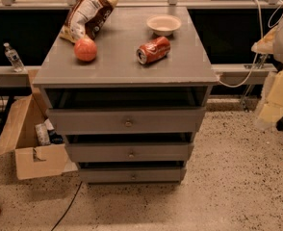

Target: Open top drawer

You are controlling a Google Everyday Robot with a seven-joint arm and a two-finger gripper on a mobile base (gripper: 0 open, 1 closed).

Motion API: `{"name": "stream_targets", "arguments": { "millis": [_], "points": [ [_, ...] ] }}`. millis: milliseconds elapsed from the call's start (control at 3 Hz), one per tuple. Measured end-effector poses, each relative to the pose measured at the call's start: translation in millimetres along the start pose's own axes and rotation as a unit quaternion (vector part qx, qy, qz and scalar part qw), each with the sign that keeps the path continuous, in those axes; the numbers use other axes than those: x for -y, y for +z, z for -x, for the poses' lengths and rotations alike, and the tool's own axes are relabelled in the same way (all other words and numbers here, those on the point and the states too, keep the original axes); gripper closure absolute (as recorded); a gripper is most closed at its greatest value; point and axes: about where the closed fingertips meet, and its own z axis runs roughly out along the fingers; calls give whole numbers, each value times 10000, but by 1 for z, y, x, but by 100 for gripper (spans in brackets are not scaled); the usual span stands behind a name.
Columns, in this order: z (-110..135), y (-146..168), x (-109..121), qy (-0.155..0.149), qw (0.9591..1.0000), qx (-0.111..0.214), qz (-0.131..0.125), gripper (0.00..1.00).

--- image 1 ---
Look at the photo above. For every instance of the grey top drawer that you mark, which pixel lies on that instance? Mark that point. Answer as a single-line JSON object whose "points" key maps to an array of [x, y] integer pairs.
{"points": [[91, 122]]}

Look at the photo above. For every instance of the grey drawer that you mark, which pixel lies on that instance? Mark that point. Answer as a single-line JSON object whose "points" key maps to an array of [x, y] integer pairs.
{"points": [[126, 175], [129, 152], [91, 122]]}

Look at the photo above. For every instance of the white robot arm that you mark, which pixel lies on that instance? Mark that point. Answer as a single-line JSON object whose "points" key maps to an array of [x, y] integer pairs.
{"points": [[270, 109]]}

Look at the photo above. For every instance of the grey drawer cabinet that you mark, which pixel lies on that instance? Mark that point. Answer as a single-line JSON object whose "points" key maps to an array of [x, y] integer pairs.
{"points": [[115, 80]]}

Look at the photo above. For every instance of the grey middle drawer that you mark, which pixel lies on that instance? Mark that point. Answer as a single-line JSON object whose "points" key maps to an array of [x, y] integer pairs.
{"points": [[129, 152]]}

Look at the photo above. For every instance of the grey bottom drawer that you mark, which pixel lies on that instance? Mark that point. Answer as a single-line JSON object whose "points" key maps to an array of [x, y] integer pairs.
{"points": [[126, 175]]}

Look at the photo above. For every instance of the open cardboard box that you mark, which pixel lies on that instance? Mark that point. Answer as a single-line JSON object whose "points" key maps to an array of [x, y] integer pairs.
{"points": [[19, 136]]}

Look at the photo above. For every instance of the red soda can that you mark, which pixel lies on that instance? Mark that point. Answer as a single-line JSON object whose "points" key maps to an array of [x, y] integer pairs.
{"points": [[153, 50]]}

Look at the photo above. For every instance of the orange ball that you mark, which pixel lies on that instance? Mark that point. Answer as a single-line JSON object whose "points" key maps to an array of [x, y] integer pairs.
{"points": [[85, 49]]}

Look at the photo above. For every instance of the white bowl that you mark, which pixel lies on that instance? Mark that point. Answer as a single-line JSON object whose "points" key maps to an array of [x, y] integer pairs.
{"points": [[163, 24]]}

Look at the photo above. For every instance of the can inside cardboard box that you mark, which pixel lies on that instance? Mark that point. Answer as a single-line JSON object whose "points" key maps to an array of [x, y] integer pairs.
{"points": [[42, 134]]}

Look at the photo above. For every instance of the brown chip bag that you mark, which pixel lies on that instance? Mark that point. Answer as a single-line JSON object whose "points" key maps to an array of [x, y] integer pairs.
{"points": [[86, 18]]}

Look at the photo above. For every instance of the clear water bottle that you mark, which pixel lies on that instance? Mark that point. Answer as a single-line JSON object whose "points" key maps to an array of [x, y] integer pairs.
{"points": [[13, 58]]}

